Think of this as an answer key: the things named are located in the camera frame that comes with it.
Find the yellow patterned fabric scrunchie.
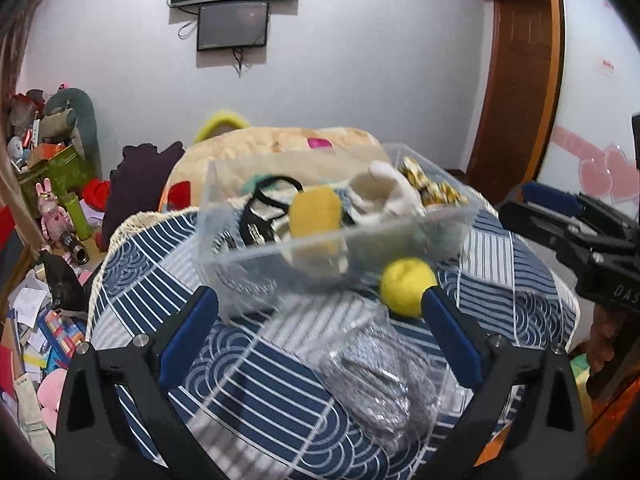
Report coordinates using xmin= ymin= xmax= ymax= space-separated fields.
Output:
xmin=398 ymin=156 xmax=469 ymax=207

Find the black white braided hair tie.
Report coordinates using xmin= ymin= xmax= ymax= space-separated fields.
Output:
xmin=211 ymin=221 xmax=281 ymax=261

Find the pink plush slipper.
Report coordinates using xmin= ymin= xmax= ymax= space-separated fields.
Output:
xmin=37 ymin=368 xmax=67 ymax=434

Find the clear bubble wrap bag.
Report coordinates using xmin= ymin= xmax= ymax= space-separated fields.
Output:
xmin=300 ymin=308 xmax=471 ymax=455

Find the brown wooden door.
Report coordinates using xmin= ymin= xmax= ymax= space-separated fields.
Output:
xmin=465 ymin=0 xmax=565 ymax=205

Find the yellow felt ball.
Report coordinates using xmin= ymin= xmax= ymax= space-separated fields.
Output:
xmin=380 ymin=258 xmax=437 ymax=318

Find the pink rabbit toy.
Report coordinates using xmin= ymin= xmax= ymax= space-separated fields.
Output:
xmin=35 ymin=177 xmax=89 ymax=266

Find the black headband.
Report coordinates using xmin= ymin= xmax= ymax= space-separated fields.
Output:
xmin=239 ymin=176 xmax=304 ymax=246

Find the dark purple cloth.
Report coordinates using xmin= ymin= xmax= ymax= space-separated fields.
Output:
xmin=100 ymin=141 xmax=184 ymax=252

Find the clear plastic storage bin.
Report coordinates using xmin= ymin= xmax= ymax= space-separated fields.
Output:
xmin=195 ymin=144 xmax=480 ymax=321

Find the red box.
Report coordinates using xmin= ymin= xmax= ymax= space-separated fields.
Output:
xmin=0 ymin=206 xmax=15 ymax=250

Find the green cardboard box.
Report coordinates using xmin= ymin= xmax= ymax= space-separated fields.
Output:
xmin=17 ymin=145 xmax=96 ymax=214

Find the beige plush cushion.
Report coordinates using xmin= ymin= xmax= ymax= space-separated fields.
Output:
xmin=158 ymin=127 xmax=390 ymax=211

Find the yellow sponge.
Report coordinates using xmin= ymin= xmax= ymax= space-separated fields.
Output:
xmin=288 ymin=186 xmax=342 ymax=261

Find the yellow plush toy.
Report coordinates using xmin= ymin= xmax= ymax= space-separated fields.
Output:
xmin=193 ymin=110 xmax=250 ymax=144

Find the grey green plush toy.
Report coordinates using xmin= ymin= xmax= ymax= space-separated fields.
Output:
xmin=39 ymin=88 xmax=98 ymax=160

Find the small wall monitor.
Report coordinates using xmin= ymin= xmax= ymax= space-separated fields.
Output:
xmin=196 ymin=1 xmax=269 ymax=52

